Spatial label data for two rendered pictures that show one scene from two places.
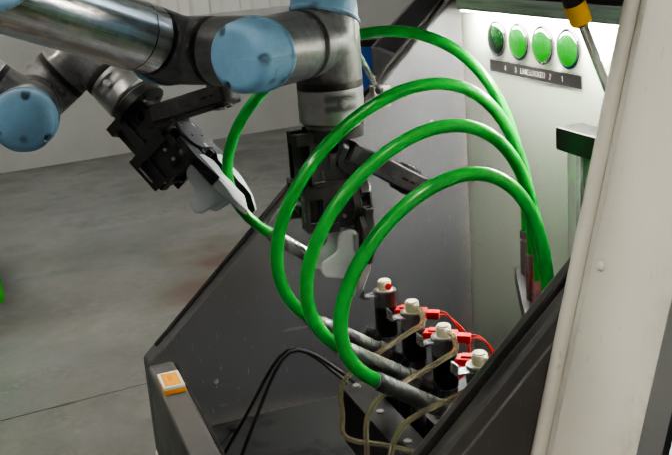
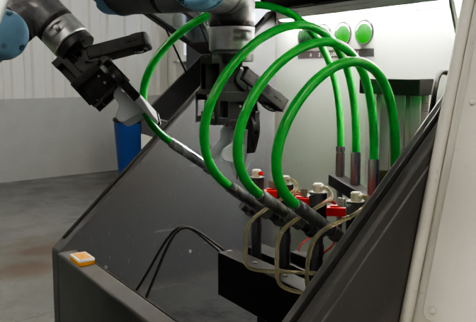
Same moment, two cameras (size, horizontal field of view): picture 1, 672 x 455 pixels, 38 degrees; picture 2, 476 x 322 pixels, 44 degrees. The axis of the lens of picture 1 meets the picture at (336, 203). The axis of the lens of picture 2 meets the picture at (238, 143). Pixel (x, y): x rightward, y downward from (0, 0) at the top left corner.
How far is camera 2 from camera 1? 0.37 m
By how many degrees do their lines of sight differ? 17
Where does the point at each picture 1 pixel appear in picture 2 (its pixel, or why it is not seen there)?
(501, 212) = (302, 152)
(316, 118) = (226, 44)
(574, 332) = (448, 153)
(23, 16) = not seen: outside the picture
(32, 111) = (13, 25)
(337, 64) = (244, 6)
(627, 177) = not seen: outside the picture
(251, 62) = not seen: outside the picture
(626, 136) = not seen: outside the picture
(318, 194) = (225, 97)
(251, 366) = (130, 257)
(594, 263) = (466, 102)
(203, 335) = (99, 231)
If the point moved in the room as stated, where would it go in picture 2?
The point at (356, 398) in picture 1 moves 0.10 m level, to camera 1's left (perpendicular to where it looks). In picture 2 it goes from (233, 257) to (176, 262)
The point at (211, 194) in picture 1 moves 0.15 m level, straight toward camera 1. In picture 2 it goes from (132, 108) to (154, 113)
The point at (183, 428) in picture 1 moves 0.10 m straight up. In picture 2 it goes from (103, 282) to (101, 224)
